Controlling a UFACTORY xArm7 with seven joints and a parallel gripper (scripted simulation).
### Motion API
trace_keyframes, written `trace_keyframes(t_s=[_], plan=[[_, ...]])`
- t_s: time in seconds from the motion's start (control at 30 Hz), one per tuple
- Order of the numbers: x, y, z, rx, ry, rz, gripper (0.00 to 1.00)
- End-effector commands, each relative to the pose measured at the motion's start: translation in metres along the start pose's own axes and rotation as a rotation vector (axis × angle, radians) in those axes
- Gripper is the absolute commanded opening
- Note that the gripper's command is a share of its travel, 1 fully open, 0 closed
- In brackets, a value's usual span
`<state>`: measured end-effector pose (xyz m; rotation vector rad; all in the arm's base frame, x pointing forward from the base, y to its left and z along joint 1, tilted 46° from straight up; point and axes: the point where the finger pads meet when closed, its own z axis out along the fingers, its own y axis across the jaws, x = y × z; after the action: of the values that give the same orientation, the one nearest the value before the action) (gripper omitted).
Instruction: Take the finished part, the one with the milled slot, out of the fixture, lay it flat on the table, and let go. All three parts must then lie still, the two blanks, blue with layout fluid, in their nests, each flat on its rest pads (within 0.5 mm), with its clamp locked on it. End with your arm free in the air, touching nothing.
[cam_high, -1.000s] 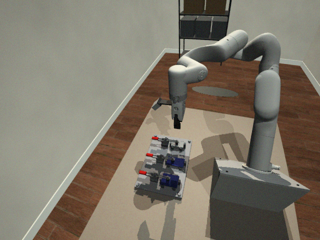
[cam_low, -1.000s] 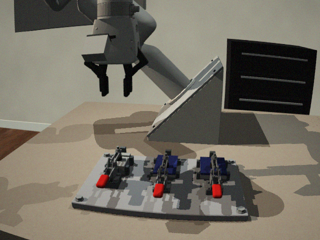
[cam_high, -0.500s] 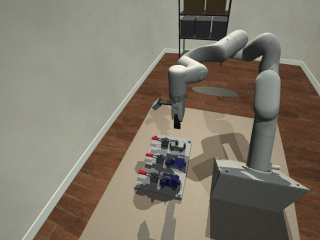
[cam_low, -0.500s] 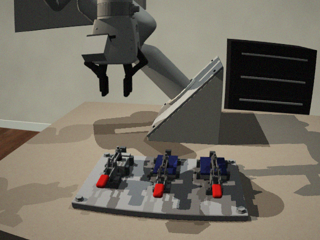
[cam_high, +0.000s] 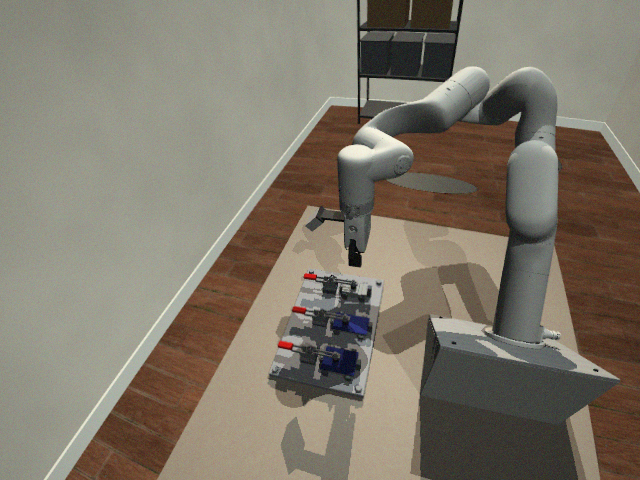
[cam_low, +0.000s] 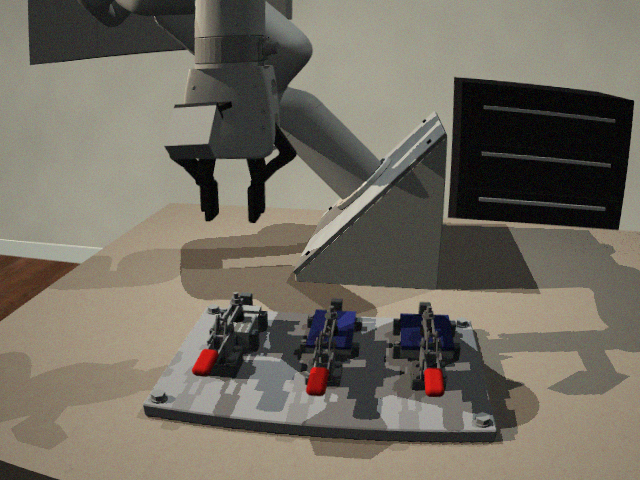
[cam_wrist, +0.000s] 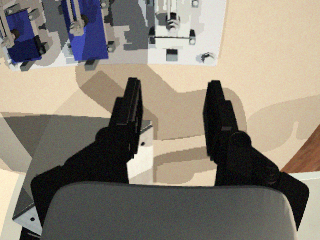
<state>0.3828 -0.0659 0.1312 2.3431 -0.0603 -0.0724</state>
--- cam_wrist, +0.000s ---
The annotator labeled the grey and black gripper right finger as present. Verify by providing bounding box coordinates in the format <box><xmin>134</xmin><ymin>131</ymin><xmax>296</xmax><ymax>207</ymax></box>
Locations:
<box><xmin>203</xmin><ymin>80</ymin><xmax>309</xmax><ymax>231</ymax></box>

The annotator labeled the blue rectangular block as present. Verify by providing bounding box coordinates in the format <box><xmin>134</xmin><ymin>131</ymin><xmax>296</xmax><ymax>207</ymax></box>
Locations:
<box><xmin>5</xmin><ymin>7</ymin><xmax>45</xmax><ymax>63</ymax></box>
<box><xmin>61</xmin><ymin>0</ymin><xmax>110</xmax><ymax>61</ymax></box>

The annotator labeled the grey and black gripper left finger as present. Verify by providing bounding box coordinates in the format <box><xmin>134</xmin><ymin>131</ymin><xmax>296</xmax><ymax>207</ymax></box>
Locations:
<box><xmin>30</xmin><ymin>77</ymin><xmax>143</xmax><ymax>228</ymax></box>

